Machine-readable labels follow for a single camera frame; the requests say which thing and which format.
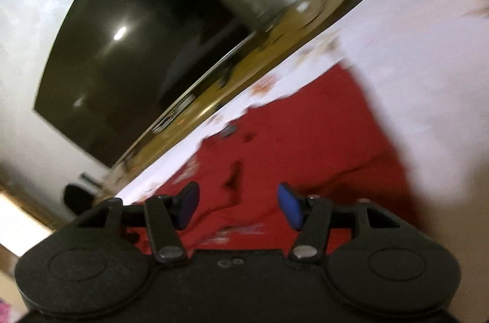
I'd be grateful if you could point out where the black television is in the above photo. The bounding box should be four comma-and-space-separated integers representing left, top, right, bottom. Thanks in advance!
34, 0, 255, 169

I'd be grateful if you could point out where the floral white bedsheet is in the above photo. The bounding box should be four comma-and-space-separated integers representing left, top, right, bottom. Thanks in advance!
95, 0, 489, 243

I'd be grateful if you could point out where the red knit garment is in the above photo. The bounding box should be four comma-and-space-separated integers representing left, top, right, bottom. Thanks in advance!
126, 65, 415, 255

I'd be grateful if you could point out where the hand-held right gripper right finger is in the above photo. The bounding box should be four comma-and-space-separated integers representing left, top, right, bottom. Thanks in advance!
278, 182, 398, 262

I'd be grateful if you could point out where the wooden TV stand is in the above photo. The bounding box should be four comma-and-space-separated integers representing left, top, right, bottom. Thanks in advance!
101, 0, 358, 190

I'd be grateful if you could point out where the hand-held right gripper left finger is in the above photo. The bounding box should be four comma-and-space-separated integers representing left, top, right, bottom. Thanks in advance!
76, 181, 201, 265

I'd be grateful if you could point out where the dark rounded object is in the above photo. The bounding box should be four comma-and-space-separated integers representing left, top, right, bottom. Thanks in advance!
63, 183, 103, 215

